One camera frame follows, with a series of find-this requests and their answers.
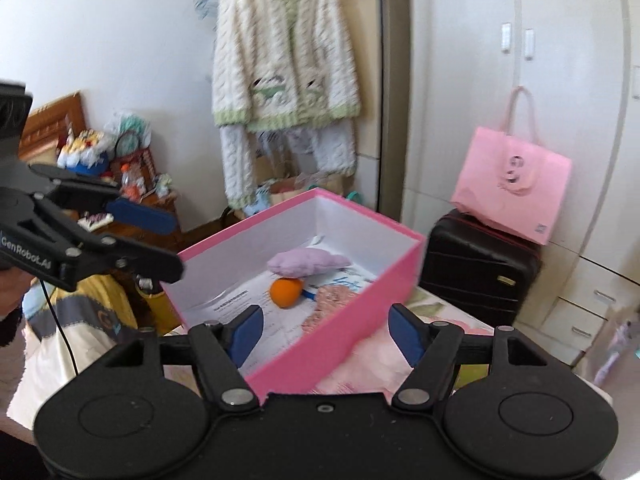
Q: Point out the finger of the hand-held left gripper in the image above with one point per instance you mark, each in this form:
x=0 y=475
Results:
x=130 y=256
x=135 y=216

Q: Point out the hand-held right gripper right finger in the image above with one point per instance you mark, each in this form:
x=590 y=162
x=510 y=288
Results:
x=405 y=335

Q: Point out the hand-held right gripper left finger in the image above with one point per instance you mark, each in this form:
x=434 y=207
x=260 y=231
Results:
x=246 y=335

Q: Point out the orange soft ball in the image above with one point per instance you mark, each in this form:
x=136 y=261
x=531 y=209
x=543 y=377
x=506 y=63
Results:
x=286 y=293

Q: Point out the blue white tissue pack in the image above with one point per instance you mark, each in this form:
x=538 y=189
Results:
x=352 y=280

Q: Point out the pink cardboard box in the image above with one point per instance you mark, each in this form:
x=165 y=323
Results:
x=330 y=360

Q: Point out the pink floral scrunchie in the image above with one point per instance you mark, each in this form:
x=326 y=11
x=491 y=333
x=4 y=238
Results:
x=332 y=302

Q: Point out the purple soft pouch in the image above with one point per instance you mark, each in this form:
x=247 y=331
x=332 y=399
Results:
x=305 y=262

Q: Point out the wooden nightstand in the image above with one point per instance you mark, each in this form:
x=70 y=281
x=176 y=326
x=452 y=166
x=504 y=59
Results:
x=160 y=202

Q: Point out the orange drink bottle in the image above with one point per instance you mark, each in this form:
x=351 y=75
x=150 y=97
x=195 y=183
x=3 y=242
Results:
x=130 y=182

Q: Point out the floral tablecloth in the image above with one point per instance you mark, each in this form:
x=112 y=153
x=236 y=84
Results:
x=380 y=360

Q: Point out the yellow grey bed blanket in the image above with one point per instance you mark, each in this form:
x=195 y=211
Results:
x=100 y=320

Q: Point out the basket of small items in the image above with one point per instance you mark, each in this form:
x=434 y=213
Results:
x=85 y=152

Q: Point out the white green plastic bag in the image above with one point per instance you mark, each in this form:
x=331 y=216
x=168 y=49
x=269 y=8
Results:
x=129 y=127

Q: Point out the black suitcase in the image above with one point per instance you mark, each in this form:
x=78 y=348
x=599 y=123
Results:
x=475 y=270

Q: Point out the fuzzy white pants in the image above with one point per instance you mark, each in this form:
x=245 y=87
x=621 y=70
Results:
x=235 y=170

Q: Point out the wooden headboard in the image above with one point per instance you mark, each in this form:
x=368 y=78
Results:
x=50 y=122

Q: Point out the pink tote bag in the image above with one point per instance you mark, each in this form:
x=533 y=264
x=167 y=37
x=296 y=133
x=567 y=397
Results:
x=515 y=190

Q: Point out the fuzzy white green-trimmed jacket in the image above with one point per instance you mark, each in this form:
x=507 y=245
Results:
x=280 y=50

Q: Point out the white wardrobe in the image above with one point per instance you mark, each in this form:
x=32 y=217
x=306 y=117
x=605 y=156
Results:
x=565 y=85

